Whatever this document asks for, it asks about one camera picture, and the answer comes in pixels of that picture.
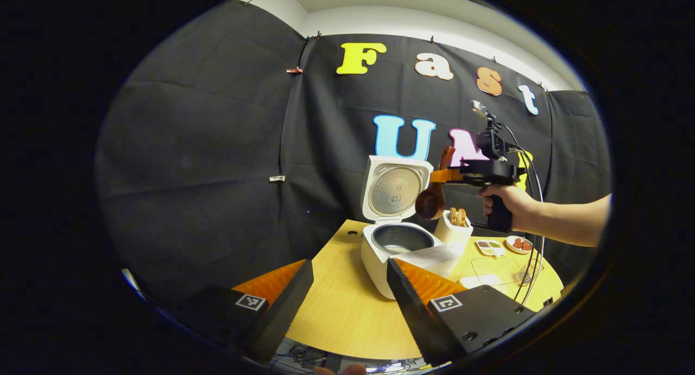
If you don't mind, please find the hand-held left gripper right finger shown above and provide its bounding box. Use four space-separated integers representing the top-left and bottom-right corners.
387 257 538 367

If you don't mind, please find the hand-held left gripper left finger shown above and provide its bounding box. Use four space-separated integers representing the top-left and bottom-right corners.
182 259 315 365

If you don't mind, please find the brown wooden spoon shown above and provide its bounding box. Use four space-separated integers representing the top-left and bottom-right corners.
415 146 457 220

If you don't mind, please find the white rice cooker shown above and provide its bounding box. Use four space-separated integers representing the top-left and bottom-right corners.
360 155 465 301

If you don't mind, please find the clear box of rice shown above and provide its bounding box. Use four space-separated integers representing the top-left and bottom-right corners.
459 256 523 290

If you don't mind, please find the white toaster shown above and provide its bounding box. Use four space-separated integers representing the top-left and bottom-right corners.
433 209 474 245

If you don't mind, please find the white round plate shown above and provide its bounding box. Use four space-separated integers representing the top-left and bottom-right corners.
505 235 534 255

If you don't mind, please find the white divided condiment dish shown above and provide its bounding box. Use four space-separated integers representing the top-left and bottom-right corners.
476 239 507 257

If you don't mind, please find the black backdrop cloth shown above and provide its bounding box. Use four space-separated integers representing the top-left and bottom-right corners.
95 1 611 305

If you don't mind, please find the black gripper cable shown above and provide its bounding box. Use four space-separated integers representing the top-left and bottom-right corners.
497 123 546 305

